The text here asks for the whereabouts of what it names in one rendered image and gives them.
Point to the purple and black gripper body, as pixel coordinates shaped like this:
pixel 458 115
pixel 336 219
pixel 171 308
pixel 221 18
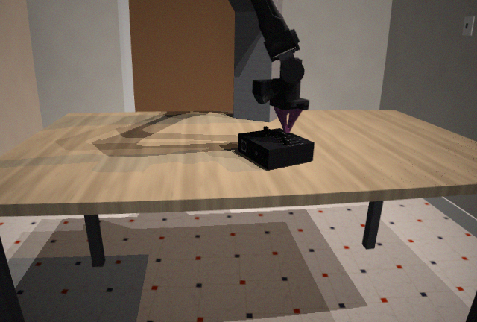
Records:
pixel 299 103

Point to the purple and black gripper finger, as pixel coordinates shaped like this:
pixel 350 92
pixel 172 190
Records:
pixel 284 113
pixel 279 117

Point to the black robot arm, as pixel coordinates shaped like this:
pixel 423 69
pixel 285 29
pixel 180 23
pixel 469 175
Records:
pixel 278 39

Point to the black lighting desk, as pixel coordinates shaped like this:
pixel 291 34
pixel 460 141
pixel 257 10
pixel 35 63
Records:
pixel 272 149

